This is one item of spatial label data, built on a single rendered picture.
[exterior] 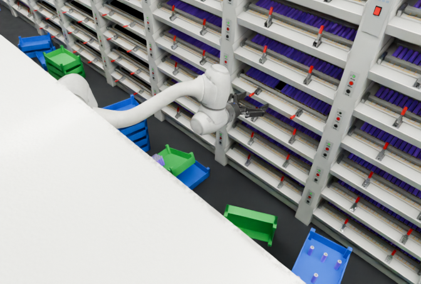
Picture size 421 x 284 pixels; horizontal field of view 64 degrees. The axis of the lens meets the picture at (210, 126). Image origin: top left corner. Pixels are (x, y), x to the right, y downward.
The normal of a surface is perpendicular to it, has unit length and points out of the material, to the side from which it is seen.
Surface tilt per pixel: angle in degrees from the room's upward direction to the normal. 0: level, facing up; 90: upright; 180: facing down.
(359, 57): 90
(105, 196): 0
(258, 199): 0
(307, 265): 0
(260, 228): 90
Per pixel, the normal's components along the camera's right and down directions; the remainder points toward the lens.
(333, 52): -0.21, -0.55
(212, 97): 0.09, 0.56
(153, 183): 0.03, -0.75
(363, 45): -0.69, 0.47
